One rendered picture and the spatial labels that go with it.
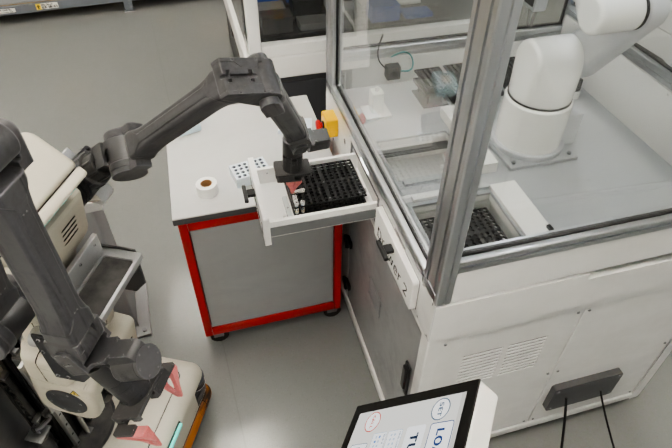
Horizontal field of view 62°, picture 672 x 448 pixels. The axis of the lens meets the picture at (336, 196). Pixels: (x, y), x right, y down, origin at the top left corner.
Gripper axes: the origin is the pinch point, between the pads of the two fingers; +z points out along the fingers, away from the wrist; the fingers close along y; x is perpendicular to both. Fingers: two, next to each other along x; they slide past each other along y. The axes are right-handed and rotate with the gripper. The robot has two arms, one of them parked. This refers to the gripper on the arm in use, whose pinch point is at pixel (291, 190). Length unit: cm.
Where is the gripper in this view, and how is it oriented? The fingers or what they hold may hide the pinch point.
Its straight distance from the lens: 164.7
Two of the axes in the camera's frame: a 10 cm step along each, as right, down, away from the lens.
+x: 2.1, 7.0, -6.9
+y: -9.7, 1.0, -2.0
